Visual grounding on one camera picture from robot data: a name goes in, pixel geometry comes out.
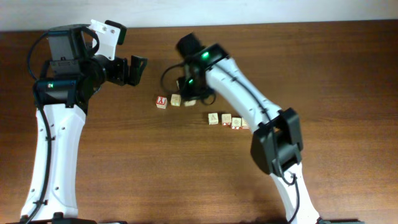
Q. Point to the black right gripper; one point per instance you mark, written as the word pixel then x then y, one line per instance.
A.
pixel 185 95

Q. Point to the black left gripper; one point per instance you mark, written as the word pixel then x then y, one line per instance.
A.
pixel 137 70

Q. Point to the yellow sided wooden block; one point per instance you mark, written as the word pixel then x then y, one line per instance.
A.
pixel 213 118

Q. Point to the red X wooden block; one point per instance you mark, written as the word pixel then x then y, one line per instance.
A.
pixel 226 119

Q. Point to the red bottom wooden block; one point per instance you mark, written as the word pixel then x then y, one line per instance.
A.
pixel 236 123

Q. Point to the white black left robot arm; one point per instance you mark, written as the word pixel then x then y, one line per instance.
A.
pixel 83 57

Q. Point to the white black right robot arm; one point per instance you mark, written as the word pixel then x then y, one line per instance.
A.
pixel 276 133

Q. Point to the yellow bottom wooden block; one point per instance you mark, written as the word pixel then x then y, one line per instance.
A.
pixel 175 100

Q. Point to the red Y wooden block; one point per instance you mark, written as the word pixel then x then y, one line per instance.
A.
pixel 161 102

